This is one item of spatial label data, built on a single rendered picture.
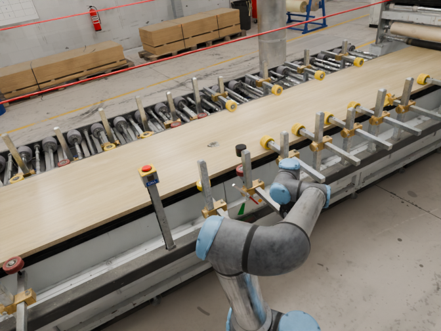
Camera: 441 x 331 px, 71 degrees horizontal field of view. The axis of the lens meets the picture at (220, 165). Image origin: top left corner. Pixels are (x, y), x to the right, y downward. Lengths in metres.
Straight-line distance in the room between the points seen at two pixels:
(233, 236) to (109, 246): 1.24
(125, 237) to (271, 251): 1.27
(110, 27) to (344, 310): 7.71
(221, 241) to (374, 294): 1.80
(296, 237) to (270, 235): 0.07
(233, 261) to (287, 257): 0.12
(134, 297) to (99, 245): 0.57
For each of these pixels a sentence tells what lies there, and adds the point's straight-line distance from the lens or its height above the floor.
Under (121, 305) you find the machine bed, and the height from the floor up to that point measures 0.17.
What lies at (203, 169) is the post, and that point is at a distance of 1.52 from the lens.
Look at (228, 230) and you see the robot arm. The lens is 0.75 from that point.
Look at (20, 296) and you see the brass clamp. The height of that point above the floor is 0.83.
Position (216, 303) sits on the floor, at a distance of 2.34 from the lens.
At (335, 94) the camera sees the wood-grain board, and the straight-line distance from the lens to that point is 2.74.
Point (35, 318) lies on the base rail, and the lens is 1.81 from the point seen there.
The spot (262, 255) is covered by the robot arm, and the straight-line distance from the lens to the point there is 0.72.
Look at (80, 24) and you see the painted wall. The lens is 8.40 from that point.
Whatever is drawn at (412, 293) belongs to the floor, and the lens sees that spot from 2.53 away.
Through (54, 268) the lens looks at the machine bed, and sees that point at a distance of 1.93.
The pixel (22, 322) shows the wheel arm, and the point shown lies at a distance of 1.66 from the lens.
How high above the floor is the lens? 1.99
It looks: 35 degrees down
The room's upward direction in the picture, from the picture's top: 8 degrees counter-clockwise
